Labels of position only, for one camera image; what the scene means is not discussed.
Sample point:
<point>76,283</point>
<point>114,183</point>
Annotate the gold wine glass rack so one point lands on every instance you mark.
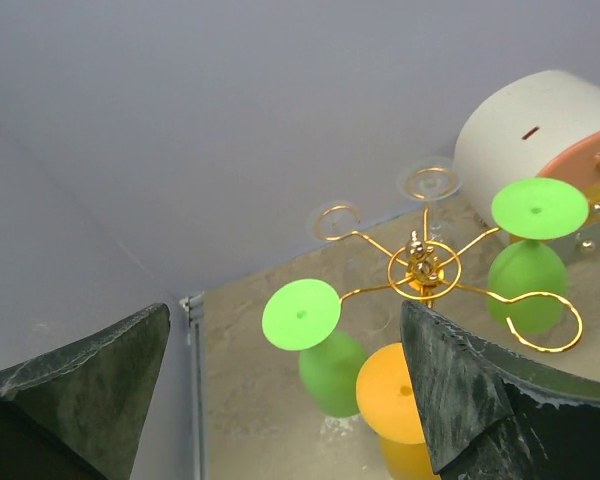
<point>542,321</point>

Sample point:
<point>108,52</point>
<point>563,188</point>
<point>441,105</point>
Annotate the pastel mini drawer chest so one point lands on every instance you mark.
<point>543,125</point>

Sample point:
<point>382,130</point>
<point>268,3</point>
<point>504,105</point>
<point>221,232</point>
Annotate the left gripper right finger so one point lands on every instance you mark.
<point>490,413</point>

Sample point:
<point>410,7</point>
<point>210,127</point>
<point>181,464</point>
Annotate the green plastic goblet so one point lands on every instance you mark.
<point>303,316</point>
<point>534,211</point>

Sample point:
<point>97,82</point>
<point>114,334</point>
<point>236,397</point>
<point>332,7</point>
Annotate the orange plastic goblet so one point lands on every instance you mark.
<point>386,401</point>

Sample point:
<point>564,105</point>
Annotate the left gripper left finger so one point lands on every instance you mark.
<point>78,412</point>

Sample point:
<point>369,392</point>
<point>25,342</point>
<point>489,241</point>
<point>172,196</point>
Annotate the clear wine glass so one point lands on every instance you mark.
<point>430,181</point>
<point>333,220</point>

